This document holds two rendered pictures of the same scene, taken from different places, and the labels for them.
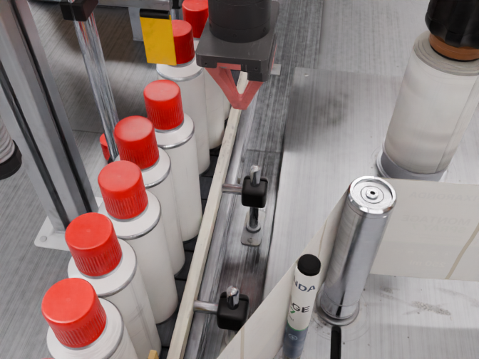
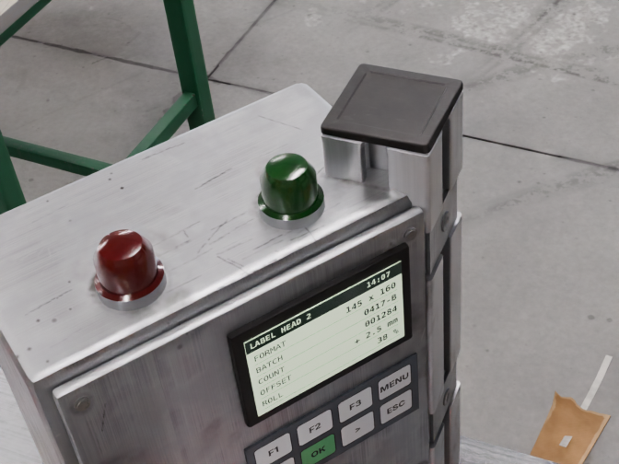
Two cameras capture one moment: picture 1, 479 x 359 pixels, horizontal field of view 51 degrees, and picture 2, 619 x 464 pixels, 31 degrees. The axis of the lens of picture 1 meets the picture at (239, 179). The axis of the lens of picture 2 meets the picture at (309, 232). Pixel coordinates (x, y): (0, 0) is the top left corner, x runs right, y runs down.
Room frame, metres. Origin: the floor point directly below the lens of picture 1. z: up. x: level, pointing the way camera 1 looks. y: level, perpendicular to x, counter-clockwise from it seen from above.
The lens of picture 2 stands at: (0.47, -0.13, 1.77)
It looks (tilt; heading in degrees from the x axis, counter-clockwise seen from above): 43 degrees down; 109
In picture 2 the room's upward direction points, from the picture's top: 7 degrees counter-clockwise
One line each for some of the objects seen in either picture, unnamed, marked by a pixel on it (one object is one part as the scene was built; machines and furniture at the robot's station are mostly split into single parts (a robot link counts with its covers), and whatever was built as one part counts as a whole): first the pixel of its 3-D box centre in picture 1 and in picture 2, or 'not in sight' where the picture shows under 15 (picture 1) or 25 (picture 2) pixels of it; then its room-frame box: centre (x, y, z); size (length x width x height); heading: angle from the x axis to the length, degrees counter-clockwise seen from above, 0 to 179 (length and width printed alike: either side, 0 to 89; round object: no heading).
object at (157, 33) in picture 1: (158, 38); not in sight; (0.42, 0.08, 1.09); 0.03 x 0.01 x 0.06; 81
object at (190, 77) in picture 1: (184, 105); not in sight; (0.45, 0.06, 0.98); 0.05 x 0.05 x 0.20
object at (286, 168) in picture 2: not in sight; (288, 185); (0.36, 0.17, 1.49); 0.03 x 0.03 x 0.02
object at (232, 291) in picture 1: (217, 315); not in sight; (0.23, 0.02, 0.89); 0.06 x 0.03 x 0.12; 81
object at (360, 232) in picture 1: (351, 258); not in sight; (0.25, -0.10, 0.97); 0.05 x 0.05 x 0.19
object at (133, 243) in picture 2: not in sight; (125, 262); (0.31, 0.12, 1.49); 0.03 x 0.03 x 0.02
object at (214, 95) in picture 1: (202, 79); not in sight; (0.50, 0.05, 0.98); 0.05 x 0.05 x 0.20
